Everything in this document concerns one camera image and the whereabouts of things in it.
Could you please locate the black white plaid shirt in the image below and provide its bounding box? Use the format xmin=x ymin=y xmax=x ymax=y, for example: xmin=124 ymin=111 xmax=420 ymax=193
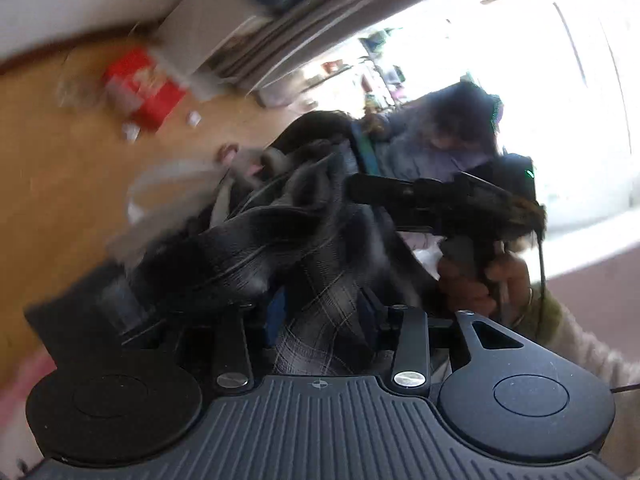
xmin=25 ymin=112 xmax=435 ymax=382

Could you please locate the cream canvas tote bag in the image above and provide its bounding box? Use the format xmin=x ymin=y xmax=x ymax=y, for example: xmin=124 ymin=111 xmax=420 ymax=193
xmin=106 ymin=158 xmax=230 ymax=266

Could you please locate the operator right hand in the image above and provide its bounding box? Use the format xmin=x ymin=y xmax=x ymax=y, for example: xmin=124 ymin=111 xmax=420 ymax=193
xmin=437 ymin=252 xmax=534 ymax=326

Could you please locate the lavender puffer jacket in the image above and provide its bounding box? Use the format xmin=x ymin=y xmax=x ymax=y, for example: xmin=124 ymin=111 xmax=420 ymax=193
xmin=362 ymin=110 xmax=490 ymax=182

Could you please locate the brown pink slipper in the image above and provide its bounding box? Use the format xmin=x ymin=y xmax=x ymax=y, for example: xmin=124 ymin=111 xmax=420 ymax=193
xmin=216 ymin=143 xmax=240 ymax=166

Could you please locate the grey curtain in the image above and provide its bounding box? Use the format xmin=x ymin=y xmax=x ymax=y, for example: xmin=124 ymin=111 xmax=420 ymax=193
xmin=215 ymin=0 xmax=423 ymax=93

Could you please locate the red cardboard box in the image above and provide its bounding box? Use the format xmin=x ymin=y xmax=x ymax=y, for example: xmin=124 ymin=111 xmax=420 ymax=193
xmin=102 ymin=47 xmax=186 ymax=131

